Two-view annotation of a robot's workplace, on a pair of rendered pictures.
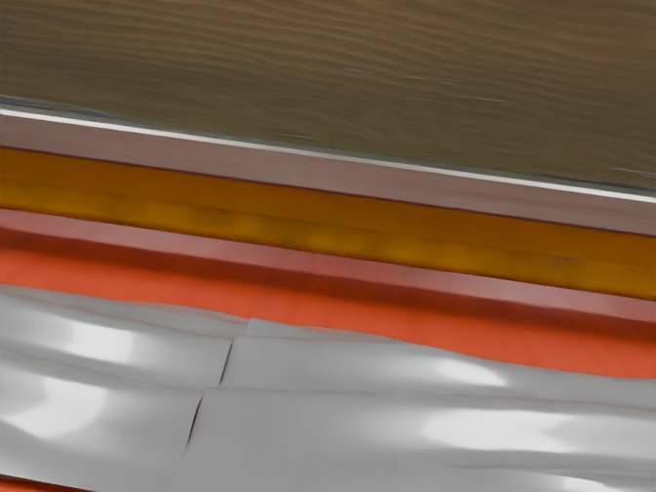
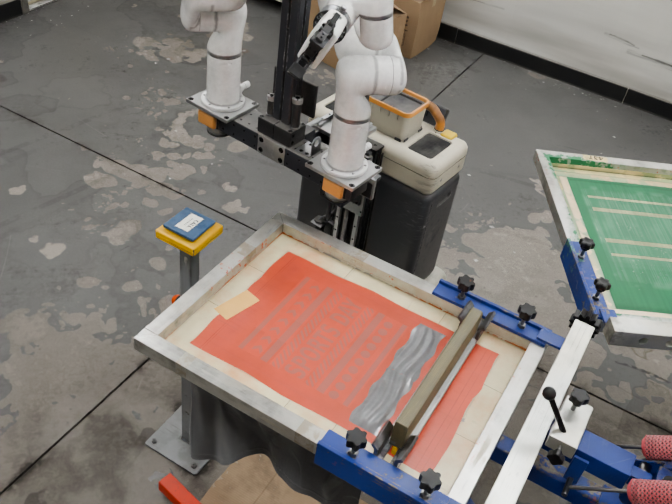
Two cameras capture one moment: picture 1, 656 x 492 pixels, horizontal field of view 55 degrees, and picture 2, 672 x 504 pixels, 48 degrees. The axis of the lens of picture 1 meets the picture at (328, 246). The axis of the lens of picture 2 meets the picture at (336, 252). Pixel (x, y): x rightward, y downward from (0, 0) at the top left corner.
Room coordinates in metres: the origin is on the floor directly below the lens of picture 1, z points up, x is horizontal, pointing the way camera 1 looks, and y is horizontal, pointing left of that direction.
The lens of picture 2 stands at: (0.36, -1.13, 2.28)
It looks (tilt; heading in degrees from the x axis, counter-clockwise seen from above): 40 degrees down; 112
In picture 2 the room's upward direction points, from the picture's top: 9 degrees clockwise
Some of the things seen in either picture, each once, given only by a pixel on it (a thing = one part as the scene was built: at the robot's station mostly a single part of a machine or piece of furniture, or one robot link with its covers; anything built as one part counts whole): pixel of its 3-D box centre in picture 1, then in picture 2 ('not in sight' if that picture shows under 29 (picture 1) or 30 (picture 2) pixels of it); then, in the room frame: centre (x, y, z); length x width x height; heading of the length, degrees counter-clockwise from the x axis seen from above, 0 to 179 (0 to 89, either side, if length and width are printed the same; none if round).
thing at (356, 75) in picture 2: not in sight; (360, 86); (-0.28, 0.45, 1.37); 0.13 x 0.10 x 0.16; 37
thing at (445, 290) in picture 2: not in sight; (488, 319); (0.22, 0.29, 0.97); 0.30 x 0.05 x 0.07; 177
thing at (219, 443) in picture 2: not in sight; (273, 452); (-0.09, -0.18, 0.74); 0.46 x 0.04 x 0.42; 177
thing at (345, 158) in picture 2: not in sight; (351, 138); (-0.28, 0.45, 1.21); 0.16 x 0.13 x 0.15; 81
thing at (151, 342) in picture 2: not in sight; (350, 344); (-0.03, 0.02, 0.97); 0.79 x 0.58 x 0.04; 177
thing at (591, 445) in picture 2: not in sight; (588, 451); (0.53, 0.00, 1.02); 0.17 x 0.06 x 0.05; 177
